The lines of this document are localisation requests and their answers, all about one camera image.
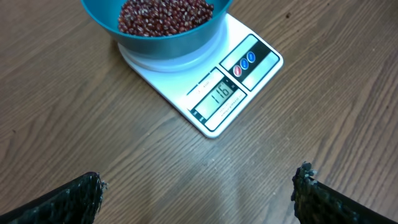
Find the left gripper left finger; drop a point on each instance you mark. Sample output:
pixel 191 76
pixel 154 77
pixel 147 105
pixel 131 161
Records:
pixel 76 202

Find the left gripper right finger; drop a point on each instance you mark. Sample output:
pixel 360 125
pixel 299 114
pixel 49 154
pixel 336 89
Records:
pixel 316 203

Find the white kitchen scale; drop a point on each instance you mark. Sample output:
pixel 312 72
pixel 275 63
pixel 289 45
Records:
pixel 213 84

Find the blue bowl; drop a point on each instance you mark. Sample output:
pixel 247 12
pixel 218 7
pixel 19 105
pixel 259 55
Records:
pixel 106 13

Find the red beans in bowl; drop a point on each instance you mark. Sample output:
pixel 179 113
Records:
pixel 158 18

